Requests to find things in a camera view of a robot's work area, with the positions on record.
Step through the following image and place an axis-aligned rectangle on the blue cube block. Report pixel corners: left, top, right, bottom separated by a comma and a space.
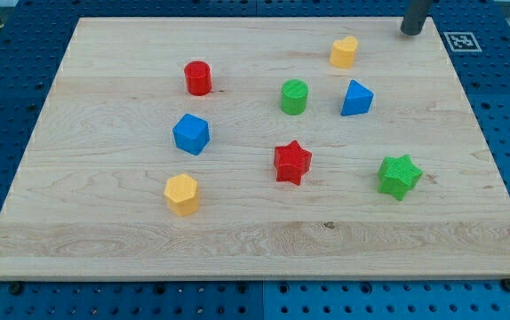
172, 114, 210, 156

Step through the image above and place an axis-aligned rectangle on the blue triangle block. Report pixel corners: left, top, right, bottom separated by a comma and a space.
340, 79, 374, 116

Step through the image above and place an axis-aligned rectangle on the wooden board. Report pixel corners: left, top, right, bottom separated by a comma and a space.
0, 17, 510, 281

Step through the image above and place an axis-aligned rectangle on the yellow heart block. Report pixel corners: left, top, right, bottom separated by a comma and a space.
329, 36, 359, 68

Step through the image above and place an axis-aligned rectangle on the yellow hexagon block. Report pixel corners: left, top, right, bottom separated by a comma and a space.
163, 173, 200, 216

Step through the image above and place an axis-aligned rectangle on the green cylinder block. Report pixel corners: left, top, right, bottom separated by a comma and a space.
281, 79, 308, 116

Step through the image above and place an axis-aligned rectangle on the green star block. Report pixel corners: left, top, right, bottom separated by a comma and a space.
378, 155, 423, 201

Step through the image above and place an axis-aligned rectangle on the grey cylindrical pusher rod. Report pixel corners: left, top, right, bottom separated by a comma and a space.
400, 0, 433, 36

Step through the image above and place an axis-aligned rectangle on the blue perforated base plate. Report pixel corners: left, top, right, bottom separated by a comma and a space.
0, 0, 510, 319

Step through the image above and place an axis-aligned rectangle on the white fiducial marker tag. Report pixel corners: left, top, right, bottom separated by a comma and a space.
443, 31, 482, 52

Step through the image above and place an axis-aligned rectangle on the red cylinder block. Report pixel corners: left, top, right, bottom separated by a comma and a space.
184, 60, 212, 96

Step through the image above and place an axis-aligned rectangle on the red star block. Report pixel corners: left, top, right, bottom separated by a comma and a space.
274, 140, 312, 185

